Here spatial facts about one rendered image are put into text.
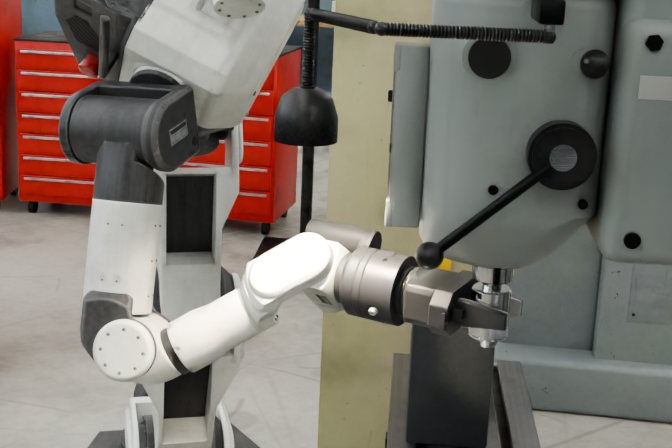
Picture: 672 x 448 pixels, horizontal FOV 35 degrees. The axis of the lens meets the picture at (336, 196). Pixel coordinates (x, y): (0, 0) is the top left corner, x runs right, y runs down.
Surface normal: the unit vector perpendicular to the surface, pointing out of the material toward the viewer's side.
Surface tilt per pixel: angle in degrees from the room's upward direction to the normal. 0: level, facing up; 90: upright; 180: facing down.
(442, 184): 90
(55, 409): 0
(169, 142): 88
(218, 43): 58
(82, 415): 0
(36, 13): 90
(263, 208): 90
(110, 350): 75
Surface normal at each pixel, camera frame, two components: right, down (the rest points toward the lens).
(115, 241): -0.11, -0.02
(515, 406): 0.04, -0.97
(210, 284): 0.23, 0.11
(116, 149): -0.35, -0.07
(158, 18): 0.22, -0.30
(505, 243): -0.09, 0.66
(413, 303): -0.46, 0.20
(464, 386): -0.08, 0.24
